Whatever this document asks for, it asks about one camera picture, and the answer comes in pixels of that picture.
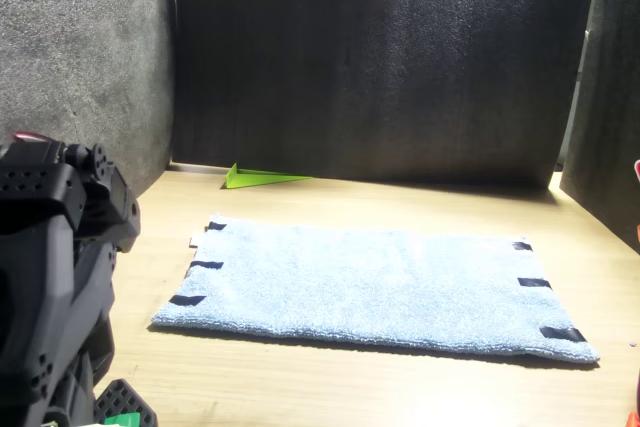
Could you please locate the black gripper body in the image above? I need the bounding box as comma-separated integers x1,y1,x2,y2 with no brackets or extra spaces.
64,143,125,248

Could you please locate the light blue towel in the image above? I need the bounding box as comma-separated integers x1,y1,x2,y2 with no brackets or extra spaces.
150,214,601,366

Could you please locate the lime green plastic wedge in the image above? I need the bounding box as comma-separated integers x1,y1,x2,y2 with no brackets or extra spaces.
222,162,314,192

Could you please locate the dark grey foam panel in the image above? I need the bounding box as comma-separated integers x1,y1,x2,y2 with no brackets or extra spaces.
557,0,640,253
0,0,177,198
169,0,601,188

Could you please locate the green table clamp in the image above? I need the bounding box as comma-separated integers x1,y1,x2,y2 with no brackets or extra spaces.
103,411,142,427

